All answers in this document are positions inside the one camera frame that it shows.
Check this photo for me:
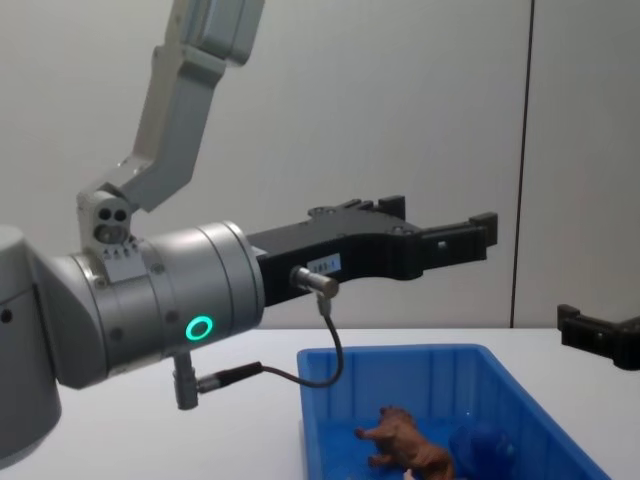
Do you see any thin dark cable with plugs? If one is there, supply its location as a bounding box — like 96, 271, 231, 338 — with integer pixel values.
171, 265, 347, 412

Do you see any brown toy animal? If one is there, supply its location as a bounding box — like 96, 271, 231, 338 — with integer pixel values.
354, 405, 458, 480

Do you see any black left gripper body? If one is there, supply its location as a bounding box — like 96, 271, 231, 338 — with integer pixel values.
247, 200, 427, 310

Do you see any blue plastic bin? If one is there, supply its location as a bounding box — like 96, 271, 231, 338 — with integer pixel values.
296, 342, 614, 480

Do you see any blue plastic toy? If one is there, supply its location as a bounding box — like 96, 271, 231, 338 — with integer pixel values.
447, 421, 517, 474

